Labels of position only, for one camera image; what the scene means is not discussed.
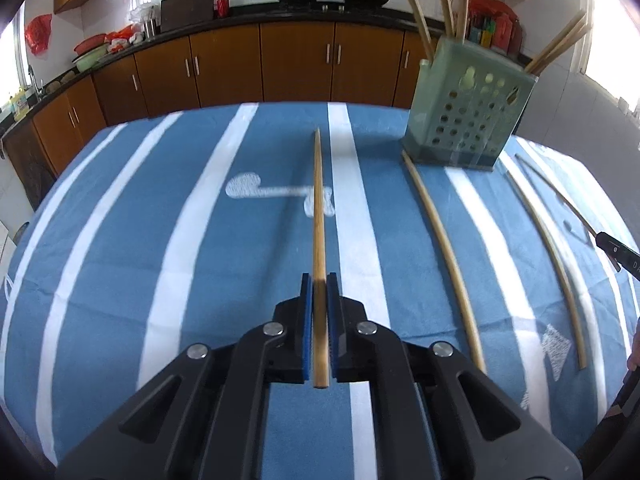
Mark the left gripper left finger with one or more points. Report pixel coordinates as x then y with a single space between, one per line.
276 352

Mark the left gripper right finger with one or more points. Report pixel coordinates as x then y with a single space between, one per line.
395 375

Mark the person's right hand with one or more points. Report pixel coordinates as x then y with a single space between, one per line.
633 361

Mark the blue striped tablecloth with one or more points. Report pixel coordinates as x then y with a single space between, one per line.
191 228

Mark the right window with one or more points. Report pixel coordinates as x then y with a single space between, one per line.
613 60

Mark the green perforated utensil holder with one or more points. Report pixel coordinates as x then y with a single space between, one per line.
468 101

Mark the condiment bottles group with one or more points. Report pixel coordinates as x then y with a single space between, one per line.
493 25

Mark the wooden lower cabinets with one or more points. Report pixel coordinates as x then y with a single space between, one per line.
268 62

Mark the green basin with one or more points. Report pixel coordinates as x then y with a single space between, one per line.
91 58

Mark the red bottle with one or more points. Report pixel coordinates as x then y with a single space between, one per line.
222 8

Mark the dark cutting board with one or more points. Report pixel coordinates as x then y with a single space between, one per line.
176 14

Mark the yellow detergent bottle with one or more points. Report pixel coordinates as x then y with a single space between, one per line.
19 104

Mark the red basin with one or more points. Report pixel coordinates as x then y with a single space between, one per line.
89 44

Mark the red plastic bag on wall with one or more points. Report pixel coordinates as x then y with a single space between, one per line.
37 33

